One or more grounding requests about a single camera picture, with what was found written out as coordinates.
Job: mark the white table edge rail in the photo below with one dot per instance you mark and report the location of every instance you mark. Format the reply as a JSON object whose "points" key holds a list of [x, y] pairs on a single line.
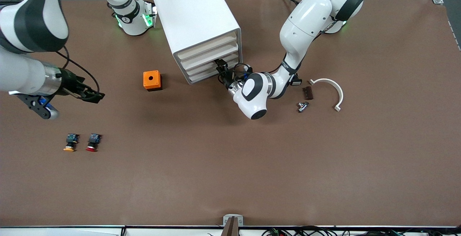
{"points": [[65, 231]]}

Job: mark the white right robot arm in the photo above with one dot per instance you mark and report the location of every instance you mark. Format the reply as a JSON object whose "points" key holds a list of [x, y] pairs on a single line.
{"points": [[34, 23]]}

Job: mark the yellow mushroom push button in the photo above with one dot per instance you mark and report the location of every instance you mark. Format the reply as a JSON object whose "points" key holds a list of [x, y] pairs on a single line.
{"points": [[71, 143]]}

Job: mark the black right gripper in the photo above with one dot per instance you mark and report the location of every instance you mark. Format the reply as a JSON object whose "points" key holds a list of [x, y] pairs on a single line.
{"points": [[69, 83]]}

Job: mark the white curved plastic clamp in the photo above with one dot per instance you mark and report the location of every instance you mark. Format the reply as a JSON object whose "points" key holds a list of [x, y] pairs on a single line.
{"points": [[339, 92]]}

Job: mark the small black white switch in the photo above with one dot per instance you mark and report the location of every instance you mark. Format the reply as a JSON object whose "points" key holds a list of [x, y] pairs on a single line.
{"points": [[297, 82]]}

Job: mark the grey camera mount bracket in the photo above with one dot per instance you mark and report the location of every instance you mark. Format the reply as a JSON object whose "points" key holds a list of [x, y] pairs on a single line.
{"points": [[233, 223]]}

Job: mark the silver metal T-nut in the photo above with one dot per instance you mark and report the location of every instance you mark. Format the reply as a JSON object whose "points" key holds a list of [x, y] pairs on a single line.
{"points": [[303, 106]]}

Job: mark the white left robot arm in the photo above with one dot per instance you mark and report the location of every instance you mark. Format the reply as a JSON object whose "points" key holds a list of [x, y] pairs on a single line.
{"points": [[309, 16]]}

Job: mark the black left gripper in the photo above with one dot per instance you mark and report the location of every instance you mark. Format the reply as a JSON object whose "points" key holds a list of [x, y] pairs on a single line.
{"points": [[227, 79]]}

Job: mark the white drawer cabinet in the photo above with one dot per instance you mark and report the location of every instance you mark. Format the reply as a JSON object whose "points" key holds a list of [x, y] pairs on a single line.
{"points": [[192, 10]]}

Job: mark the brown terminal block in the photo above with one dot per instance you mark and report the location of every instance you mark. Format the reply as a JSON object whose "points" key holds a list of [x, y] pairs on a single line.
{"points": [[309, 93]]}

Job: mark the orange button enclosure box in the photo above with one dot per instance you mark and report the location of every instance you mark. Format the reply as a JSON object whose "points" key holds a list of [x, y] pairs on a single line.
{"points": [[151, 80]]}

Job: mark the white plastic drawer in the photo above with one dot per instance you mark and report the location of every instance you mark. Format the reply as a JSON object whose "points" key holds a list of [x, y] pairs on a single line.
{"points": [[207, 47], [205, 76], [210, 56], [201, 68]]}

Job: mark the red mushroom push button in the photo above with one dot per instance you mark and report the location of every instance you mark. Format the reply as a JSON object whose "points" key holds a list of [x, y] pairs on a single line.
{"points": [[93, 143]]}

